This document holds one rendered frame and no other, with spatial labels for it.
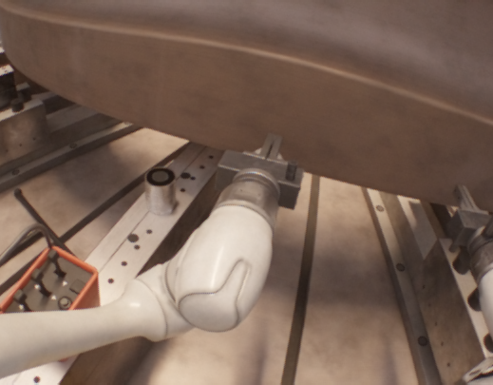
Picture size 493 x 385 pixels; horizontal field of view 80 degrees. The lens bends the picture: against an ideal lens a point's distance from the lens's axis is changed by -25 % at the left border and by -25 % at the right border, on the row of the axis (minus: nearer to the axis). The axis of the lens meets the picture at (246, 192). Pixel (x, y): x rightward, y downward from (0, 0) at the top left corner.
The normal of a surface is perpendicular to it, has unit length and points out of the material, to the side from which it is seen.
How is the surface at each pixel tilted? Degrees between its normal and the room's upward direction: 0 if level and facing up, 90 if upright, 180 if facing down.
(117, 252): 0
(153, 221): 0
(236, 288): 34
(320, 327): 0
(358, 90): 90
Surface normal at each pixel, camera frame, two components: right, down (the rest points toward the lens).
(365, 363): 0.13, -0.76
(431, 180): -0.11, 0.62
